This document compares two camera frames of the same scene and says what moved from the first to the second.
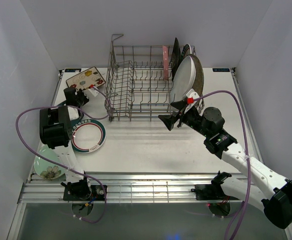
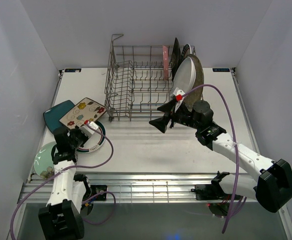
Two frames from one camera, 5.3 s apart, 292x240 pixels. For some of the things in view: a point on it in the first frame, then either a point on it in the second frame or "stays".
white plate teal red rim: x=88 y=136 stays
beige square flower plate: x=89 y=78 → x=87 y=109
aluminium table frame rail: x=47 y=187 stays
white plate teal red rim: x=186 y=51 stays
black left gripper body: x=82 y=99 → x=78 y=138
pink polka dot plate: x=165 y=62 stays
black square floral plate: x=175 y=59 stays
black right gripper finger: x=180 y=104 → x=167 y=107
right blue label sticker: x=221 y=70 stays
